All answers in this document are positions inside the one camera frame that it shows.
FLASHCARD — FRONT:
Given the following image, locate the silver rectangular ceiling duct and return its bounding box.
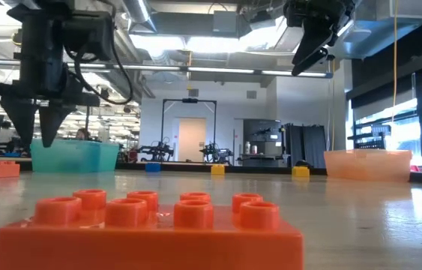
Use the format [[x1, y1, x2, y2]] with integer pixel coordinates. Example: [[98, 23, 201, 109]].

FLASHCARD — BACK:
[[274, 0, 422, 61]]

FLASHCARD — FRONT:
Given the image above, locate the long ceiling light strip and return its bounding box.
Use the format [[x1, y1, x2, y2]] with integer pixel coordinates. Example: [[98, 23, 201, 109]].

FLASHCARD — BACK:
[[0, 58, 334, 79]]

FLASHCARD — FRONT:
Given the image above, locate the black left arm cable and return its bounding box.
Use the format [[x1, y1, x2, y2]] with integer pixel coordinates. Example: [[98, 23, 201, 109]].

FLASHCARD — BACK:
[[64, 0, 136, 107]]

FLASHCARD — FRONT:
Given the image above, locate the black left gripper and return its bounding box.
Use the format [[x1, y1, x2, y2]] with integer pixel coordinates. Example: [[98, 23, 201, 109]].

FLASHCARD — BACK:
[[0, 16, 101, 149]]

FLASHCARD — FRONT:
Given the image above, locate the black gantry frame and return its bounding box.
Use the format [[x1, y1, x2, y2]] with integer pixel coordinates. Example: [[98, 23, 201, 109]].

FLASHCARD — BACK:
[[82, 93, 92, 140], [160, 97, 218, 163]]

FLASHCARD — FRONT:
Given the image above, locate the orange translucent plastic bin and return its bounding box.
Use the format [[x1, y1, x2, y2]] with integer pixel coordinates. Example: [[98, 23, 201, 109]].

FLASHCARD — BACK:
[[323, 148, 413, 183]]

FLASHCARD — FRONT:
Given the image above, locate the black shelf rack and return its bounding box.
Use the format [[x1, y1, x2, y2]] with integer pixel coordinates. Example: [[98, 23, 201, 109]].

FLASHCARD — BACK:
[[347, 123, 392, 150]]

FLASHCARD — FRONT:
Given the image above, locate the orange four-stud toy brick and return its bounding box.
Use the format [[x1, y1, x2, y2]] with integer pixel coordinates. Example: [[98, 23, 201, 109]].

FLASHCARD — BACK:
[[0, 160, 21, 179]]

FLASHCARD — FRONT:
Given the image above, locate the dark curtain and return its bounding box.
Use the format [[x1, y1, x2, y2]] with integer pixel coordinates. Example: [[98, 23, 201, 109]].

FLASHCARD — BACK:
[[283, 122, 327, 169]]

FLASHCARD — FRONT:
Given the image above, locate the grey ceiling junction box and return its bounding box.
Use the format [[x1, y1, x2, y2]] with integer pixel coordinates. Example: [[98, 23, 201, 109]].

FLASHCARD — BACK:
[[212, 10, 238, 34]]

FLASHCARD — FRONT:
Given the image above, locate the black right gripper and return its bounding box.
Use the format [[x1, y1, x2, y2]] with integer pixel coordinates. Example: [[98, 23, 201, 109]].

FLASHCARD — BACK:
[[284, 0, 356, 77]]

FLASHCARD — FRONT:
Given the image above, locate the silver spiral ceiling duct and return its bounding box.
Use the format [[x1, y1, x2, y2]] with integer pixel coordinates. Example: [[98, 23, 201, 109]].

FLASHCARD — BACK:
[[0, 0, 155, 102]]

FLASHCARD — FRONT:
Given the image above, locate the yellow hanging cable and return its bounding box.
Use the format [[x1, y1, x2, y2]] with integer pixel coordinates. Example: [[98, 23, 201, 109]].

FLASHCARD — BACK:
[[391, 0, 400, 125]]

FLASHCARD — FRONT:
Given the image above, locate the orange eight-stud toy brick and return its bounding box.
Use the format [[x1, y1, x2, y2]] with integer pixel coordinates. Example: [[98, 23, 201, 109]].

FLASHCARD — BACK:
[[0, 188, 304, 270]]

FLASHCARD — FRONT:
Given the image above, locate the teal plastic bin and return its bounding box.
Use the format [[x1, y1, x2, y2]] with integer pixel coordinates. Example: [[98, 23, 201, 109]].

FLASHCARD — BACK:
[[29, 138, 121, 174]]

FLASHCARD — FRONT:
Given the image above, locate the beige door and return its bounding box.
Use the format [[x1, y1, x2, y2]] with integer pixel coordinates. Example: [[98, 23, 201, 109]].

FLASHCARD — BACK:
[[178, 117, 208, 163]]

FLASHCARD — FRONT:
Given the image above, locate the person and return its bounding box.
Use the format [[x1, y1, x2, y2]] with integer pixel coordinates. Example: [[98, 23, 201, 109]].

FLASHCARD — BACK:
[[75, 127, 91, 142], [0, 120, 17, 144]]

